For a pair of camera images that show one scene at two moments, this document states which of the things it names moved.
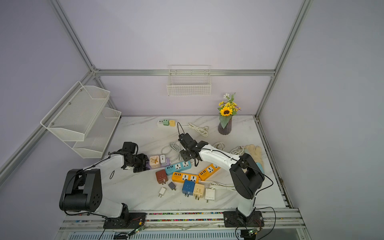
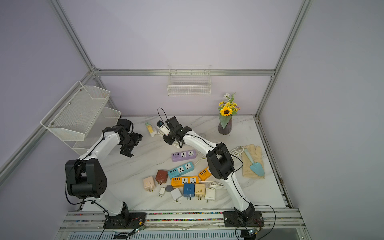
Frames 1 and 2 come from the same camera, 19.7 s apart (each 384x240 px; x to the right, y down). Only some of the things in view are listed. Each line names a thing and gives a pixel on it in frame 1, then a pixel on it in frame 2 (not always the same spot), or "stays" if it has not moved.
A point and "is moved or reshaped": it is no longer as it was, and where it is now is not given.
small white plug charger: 161,191 stays
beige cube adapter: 198,191 stays
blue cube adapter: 188,188 stays
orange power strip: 208,171 stays
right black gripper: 184,154 to 166,138
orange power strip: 181,177 is moved or reshaped
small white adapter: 162,158 to 176,194
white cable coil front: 238,151 stays
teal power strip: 178,167 is moved or reshaped
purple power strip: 167,163 is moved or reshaped
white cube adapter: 210,194 stays
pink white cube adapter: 154,161 to 149,184
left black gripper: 143,159 to 127,151
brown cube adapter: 161,176 stays
